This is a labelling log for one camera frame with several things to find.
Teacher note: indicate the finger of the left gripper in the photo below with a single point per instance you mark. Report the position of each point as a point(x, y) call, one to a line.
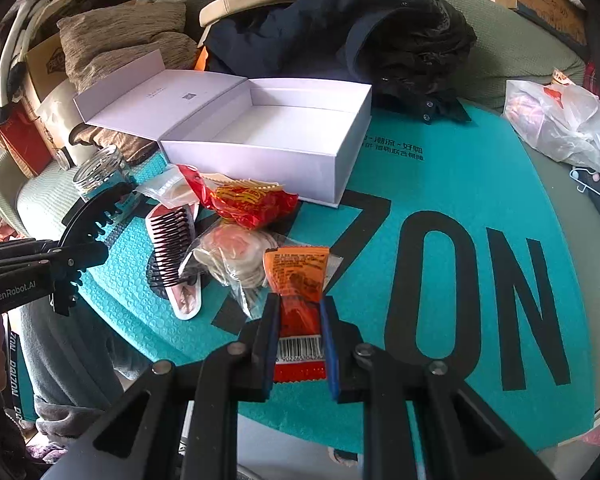
point(87, 254)
point(92, 209)

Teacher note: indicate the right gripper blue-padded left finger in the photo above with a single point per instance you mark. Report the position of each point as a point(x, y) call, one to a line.
point(241, 371)

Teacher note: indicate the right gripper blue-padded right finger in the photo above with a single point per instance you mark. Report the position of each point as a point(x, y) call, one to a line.
point(362, 373)

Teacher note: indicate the black hair comb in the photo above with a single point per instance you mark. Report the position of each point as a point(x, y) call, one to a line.
point(171, 231)

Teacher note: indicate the pink rose with-love packet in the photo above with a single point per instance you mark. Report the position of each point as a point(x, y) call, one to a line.
point(185, 298)

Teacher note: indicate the orange red snack sachet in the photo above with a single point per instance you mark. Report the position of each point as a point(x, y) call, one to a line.
point(297, 275)

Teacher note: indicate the clear bag of white pads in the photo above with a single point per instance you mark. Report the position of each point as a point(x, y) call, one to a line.
point(233, 257)

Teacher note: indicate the glass jar with teal label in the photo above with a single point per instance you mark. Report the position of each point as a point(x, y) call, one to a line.
point(103, 170)

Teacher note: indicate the small clear pad bag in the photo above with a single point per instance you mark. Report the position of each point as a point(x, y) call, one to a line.
point(170, 189)

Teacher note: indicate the red box at left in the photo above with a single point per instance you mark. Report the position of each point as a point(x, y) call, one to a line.
point(23, 141)

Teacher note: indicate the teal bubble mailer mat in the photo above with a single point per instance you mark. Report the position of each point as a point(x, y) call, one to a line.
point(450, 249)

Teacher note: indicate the cardboard box at left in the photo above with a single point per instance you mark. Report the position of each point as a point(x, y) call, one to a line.
point(45, 65)

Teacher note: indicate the red crinkled snack packet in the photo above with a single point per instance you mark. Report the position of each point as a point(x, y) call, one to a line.
point(249, 203)

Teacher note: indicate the brown striped pillow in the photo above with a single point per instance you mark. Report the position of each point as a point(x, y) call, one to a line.
point(98, 42)

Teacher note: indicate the open white cardboard box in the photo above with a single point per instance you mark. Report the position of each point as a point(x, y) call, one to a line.
point(302, 133)

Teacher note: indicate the beige cap brim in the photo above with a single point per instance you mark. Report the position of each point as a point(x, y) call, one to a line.
point(218, 9)

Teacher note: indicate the white plastic shopping bag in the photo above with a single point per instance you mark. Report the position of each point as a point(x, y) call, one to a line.
point(561, 121)

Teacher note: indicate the dark navy jacket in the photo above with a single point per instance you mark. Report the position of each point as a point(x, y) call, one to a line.
point(406, 50)

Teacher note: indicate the green bed sheet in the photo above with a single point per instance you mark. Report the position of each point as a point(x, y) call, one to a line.
point(509, 46)

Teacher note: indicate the white wire hanger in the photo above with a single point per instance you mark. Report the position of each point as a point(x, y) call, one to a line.
point(585, 179)

